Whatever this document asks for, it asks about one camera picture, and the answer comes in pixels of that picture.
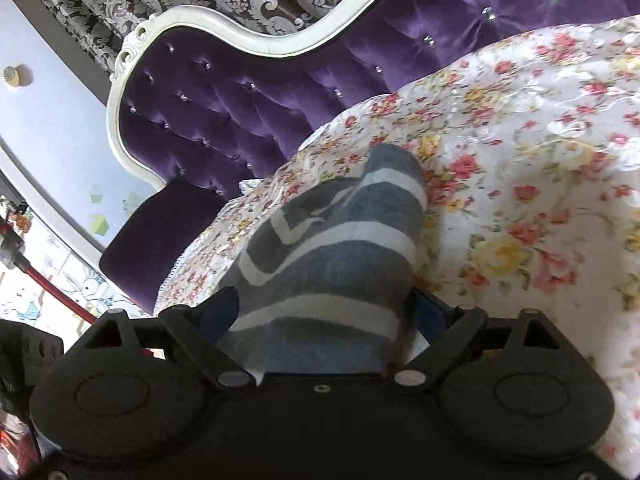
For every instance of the red stick vacuum cleaner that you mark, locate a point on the red stick vacuum cleaner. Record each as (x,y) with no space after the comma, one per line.
(55,287)

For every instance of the cartoon animal wall decal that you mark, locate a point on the cartoon animal wall decal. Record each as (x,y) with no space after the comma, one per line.
(75,280)

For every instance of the grey white striped sock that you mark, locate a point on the grey white striped sock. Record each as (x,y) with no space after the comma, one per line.
(330,240)

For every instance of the green wall sticker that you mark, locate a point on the green wall sticker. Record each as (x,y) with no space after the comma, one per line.
(100,221)

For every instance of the floral bedsheet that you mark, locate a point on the floral bedsheet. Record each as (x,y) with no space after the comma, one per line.
(525,160)

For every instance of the purple velvet bed rail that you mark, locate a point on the purple velvet bed rail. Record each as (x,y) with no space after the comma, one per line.
(160,240)

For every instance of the purple tufted headboard white frame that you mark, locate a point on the purple tufted headboard white frame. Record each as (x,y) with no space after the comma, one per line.
(280,95)

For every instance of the small round yellow wall fixture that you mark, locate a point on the small round yellow wall fixture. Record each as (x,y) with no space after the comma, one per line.
(12,76)

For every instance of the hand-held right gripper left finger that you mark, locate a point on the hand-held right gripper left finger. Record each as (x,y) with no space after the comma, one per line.
(222,312)

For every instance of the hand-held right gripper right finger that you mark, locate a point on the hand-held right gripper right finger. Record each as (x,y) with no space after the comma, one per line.
(425,310)

